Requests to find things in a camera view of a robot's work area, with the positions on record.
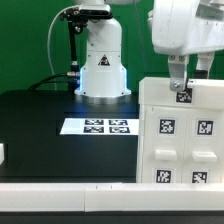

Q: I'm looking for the long white cabinet side piece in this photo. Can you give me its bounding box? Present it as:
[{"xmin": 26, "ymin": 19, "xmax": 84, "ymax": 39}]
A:
[{"xmin": 139, "ymin": 77, "xmax": 224, "ymax": 110}]

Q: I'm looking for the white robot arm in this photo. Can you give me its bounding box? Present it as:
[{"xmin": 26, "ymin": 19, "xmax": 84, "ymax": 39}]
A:
[{"xmin": 73, "ymin": 0, "xmax": 224, "ymax": 102}]

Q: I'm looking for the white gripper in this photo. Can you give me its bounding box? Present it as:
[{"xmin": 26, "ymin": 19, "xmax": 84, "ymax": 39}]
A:
[{"xmin": 149, "ymin": 0, "xmax": 224, "ymax": 92}]

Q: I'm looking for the white cabinet body box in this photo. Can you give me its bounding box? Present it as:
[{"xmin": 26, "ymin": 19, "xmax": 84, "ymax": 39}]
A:
[{"xmin": 136, "ymin": 106, "xmax": 224, "ymax": 184}]

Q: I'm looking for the white fence bar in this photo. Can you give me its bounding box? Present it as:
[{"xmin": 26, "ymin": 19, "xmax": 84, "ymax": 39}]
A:
[
  {"xmin": 0, "ymin": 143, "xmax": 4, "ymax": 165},
  {"xmin": 0, "ymin": 183, "xmax": 224, "ymax": 212}
]

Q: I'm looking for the black camera stand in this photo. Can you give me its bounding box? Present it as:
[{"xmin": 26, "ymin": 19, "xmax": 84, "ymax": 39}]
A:
[{"xmin": 59, "ymin": 7, "xmax": 112, "ymax": 92}]

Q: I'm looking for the white cable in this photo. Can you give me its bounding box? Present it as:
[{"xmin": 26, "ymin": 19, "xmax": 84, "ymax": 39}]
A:
[{"xmin": 46, "ymin": 5, "xmax": 78, "ymax": 91}]

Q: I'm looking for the black cable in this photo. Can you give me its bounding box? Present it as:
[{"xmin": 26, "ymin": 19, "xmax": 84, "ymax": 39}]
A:
[{"xmin": 27, "ymin": 71, "xmax": 81, "ymax": 92}]

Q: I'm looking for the white marker sheet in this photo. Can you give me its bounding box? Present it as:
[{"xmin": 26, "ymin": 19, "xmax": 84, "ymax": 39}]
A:
[{"xmin": 60, "ymin": 118, "xmax": 139, "ymax": 136}]

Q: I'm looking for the white front fence bar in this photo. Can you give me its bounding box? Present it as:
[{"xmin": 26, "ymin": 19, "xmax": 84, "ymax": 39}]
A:
[{"xmin": 0, "ymin": 183, "xmax": 224, "ymax": 212}]

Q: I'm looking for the white left fence bar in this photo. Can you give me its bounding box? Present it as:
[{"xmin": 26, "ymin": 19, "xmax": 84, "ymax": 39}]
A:
[{"xmin": 0, "ymin": 143, "xmax": 4, "ymax": 165}]

